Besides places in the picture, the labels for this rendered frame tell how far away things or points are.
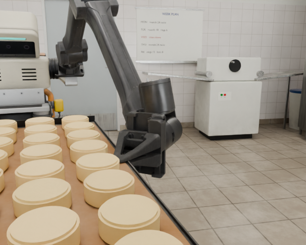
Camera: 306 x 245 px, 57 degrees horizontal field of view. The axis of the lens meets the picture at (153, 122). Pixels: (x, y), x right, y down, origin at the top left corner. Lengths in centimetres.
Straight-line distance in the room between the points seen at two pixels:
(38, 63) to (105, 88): 355
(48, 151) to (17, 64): 85
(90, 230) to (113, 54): 47
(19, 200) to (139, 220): 11
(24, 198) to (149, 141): 20
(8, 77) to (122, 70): 67
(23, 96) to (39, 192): 94
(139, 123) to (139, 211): 24
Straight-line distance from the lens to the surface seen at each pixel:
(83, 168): 32
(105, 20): 72
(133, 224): 22
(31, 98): 120
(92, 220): 26
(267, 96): 560
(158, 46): 475
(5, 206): 31
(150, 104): 50
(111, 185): 27
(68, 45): 105
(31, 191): 28
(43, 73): 121
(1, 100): 121
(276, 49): 562
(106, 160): 33
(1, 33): 115
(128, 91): 60
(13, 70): 121
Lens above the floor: 113
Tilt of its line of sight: 12 degrees down
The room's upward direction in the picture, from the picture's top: straight up
